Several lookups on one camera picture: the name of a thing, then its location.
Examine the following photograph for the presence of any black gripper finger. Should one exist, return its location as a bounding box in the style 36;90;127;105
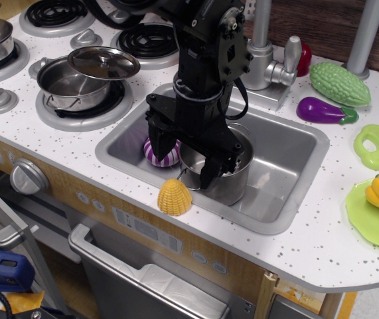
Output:
200;156;226;190
148;120;177;161

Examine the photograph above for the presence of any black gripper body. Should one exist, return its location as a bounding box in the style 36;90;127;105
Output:
146;86;243;173

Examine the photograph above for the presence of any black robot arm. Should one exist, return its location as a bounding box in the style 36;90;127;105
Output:
86;1;252;189

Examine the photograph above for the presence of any steel pot in sink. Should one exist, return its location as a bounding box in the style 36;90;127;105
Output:
179;122;254;205

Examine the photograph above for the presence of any yellow toy corn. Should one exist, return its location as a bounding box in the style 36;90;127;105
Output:
157;179;192;216

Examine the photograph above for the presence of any steel pot lid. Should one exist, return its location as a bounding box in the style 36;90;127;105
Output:
67;47;140;80

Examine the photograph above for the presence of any steel pot on burner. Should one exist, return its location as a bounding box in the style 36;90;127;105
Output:
37;56;111;112

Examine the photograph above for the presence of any purple white striped toy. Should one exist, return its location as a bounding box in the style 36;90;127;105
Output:
143;138;181;167

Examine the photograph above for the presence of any front right stove burner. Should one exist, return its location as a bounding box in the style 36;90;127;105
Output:
36;80;133;132

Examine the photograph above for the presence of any stove burner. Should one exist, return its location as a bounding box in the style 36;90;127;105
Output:
110;23;179;70
36;80;133;132
19;1;95;38
0;39;30;82

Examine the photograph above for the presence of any silver toy faucet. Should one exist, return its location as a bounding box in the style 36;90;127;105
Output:
242;0;302;111

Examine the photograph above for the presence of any back right stove burner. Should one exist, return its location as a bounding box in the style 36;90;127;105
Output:
110;23;179;70

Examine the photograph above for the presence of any purple toy eggplant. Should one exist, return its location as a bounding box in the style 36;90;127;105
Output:
296;97;359;125

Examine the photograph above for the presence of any red toy vegetable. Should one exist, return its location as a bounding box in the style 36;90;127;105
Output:
297;42;312;77

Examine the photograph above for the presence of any grey stove knob back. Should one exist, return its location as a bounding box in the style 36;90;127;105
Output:
70;29;103;49

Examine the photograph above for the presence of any grey stove knob top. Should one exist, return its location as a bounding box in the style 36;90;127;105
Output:
108;9;130;24

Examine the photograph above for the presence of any green toy bitter gourd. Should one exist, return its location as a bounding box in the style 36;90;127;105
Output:
309;62;371;107

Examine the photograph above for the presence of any silver oven dial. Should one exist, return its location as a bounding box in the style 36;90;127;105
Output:
9;158;50;195

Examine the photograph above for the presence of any silver dishwasher door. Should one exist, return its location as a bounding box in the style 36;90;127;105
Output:
68;223;256;318

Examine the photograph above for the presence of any grey stove knob middle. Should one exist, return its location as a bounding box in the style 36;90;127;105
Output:
28;57;51;80

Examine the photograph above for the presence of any back left stove burner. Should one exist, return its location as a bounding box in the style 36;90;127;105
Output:
19;1;95;38

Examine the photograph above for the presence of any light green plate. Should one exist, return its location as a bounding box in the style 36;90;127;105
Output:
345;179;379;247

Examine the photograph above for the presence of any green toy cutting board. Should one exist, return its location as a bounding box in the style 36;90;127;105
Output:
353;124;379;171

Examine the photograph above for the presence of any front left stove burner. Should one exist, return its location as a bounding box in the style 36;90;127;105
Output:
0;39;30;82

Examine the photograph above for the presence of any silver oven door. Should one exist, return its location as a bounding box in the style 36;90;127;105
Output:
0;159;74;319

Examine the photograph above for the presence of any blue clamp tool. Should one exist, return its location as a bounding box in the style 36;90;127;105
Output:
0;251;35;292

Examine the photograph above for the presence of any grey vertical post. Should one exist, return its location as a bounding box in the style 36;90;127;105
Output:
344;0;379;80

